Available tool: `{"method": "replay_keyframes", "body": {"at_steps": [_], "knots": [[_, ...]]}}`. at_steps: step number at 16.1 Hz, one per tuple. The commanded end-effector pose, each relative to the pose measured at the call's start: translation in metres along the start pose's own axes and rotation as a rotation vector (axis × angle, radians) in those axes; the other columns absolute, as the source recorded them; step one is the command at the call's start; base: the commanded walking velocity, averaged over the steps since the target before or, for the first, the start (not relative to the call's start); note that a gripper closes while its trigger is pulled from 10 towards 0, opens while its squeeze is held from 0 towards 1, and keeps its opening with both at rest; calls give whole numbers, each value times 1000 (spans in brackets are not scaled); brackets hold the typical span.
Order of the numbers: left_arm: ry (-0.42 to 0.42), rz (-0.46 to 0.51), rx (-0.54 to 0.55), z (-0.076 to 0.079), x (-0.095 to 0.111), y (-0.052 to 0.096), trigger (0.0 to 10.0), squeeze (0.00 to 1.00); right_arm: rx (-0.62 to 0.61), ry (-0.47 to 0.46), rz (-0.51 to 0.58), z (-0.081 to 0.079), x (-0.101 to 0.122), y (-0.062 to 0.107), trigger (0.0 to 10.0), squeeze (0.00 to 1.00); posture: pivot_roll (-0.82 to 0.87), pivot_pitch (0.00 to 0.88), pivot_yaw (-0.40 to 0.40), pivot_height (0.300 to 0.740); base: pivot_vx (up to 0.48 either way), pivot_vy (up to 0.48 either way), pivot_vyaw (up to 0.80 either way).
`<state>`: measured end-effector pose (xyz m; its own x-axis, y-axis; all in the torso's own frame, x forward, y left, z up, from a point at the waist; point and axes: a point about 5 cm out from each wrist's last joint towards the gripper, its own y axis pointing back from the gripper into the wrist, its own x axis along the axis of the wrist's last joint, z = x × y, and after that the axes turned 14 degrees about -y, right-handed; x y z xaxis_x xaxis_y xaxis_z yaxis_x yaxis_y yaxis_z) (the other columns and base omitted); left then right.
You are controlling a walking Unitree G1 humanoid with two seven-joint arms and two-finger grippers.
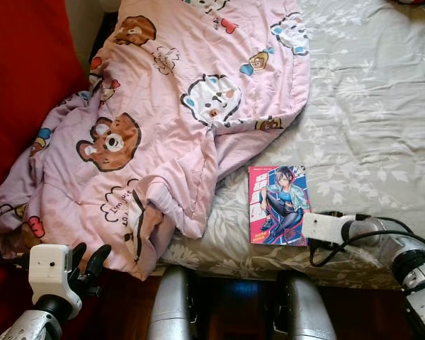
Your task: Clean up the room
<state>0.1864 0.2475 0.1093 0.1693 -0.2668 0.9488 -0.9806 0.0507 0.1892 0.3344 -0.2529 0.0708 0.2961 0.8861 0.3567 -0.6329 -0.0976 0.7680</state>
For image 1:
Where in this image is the bed with grey floral sheet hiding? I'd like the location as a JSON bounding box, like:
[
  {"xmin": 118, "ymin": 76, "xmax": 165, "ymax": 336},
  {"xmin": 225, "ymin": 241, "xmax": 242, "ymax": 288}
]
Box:
[{"xmin": 159, "ymin": 0, "xmax": 425, "ymax": 291}]

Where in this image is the silver robot leg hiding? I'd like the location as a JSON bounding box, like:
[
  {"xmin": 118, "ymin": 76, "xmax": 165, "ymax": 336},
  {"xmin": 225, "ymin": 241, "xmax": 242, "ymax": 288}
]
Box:
[
  {"xmin": 145, "ymin": 266, "xmax": 199, "ymax": 340},
  {"xmin": 273, "ymin": 269, "xmax": 337, "ymax": 340}
]

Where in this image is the colourful manga book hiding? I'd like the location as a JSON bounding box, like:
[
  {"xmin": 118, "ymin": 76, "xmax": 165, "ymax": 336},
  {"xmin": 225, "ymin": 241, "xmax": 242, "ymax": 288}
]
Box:
[{"xmin": 248, "ymin": 165, "xmax": 312, "ymax": 247}]

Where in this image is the silver right robot leg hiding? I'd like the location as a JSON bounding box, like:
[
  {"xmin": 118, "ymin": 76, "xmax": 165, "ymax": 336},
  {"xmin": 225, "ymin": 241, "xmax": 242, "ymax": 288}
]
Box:
[{"xmin": 273, "ymin": 269, "xmax": 337, "ymax": 340}]

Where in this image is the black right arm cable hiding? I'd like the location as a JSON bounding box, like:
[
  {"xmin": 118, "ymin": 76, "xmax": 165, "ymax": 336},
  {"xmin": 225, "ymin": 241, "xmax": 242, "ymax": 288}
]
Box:
[{"xmin": 308, "ymin": 210, "xmax": 425, "ymax": 268}]

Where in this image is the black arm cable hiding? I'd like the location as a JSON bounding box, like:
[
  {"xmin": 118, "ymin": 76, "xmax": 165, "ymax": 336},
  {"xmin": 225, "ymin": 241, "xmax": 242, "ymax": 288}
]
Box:
[
  {"xmin": 0, "ymin": 256, "xmax": 30, "ymax": 278},
  {"xmin": 308, "ymin": 210, "xmax": 425, "ymax": 268}
]

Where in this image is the pink cartoon bear blanket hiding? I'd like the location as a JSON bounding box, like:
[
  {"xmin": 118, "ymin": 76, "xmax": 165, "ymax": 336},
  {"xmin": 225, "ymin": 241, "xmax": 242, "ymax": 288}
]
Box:
[{"xmin": 0, "ymin": 0, "xmax": 311, "ymax": 281}]

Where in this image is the silver left robot leg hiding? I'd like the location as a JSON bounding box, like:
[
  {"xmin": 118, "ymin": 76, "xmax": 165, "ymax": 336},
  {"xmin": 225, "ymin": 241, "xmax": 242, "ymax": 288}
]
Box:
[{"xmin": 145, "ymin": 266, "xmax": 199, "ymax": 340}]

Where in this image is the large red fabric cushion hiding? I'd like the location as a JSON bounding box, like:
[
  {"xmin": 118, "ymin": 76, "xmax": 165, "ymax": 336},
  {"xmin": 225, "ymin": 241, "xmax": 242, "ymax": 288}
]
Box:
[{"xmin": 0, "ymin": 0, "xmax": 91, "ymax": 337}]

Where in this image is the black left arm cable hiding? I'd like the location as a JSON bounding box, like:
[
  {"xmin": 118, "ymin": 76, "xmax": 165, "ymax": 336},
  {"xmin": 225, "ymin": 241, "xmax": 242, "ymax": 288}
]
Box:
[{"xmin": 0, "ymin": 256, "xmax": 30, "ymax": 278}]

